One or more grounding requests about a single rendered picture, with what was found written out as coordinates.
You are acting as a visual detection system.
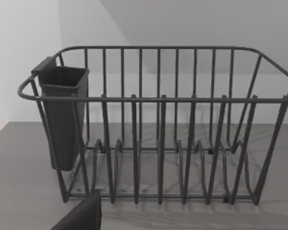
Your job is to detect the dark grey cutlery holder cup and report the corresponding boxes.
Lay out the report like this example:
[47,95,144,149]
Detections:
[31,57,90,172]

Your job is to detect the dark grey wire dish rack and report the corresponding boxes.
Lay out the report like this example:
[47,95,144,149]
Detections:
[17,46,288,206]

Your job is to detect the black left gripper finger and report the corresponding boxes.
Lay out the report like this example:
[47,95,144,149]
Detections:
[50,189,103,230]

